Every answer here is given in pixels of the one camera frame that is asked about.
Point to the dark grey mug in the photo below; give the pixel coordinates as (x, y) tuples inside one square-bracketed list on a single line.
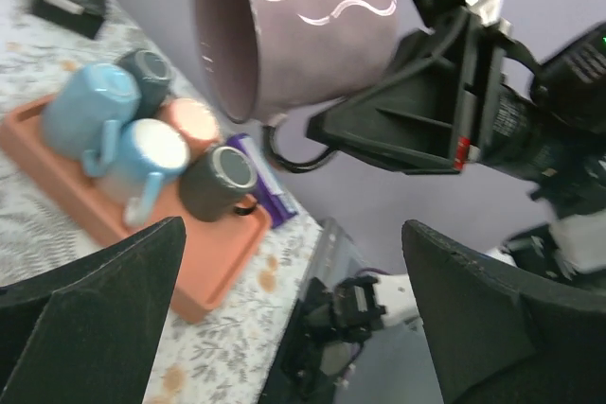
[(216, 183)]

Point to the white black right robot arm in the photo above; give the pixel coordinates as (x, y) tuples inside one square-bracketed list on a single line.
[(469, 94)]

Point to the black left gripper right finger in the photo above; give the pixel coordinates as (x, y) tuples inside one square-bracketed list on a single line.
[(499, 334)]

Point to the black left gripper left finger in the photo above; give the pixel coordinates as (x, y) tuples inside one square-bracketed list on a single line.
[(88, 331)]

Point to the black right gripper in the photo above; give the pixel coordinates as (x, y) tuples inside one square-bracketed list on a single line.
[(406, 123)]

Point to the purple ceramic mug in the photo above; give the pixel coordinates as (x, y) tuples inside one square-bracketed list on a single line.
[(265, 58)]

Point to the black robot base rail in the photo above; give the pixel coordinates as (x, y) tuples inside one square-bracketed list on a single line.
[(328, 331)]

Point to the terracotta pink tray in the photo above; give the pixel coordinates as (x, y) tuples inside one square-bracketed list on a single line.
[(215, 253)]

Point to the peach pink mug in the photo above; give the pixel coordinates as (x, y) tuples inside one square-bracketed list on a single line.
[(197, 125)]

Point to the dark teal mug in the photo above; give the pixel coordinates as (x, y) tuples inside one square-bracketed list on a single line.
[(153, 77)]

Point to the purple small packet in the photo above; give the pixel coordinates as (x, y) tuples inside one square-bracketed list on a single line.
[(269, 191)]

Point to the blue white gradient mug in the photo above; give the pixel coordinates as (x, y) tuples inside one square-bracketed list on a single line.
[(150, 154)]

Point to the light blue mug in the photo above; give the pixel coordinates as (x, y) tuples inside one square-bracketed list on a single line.
[(84, 120)]

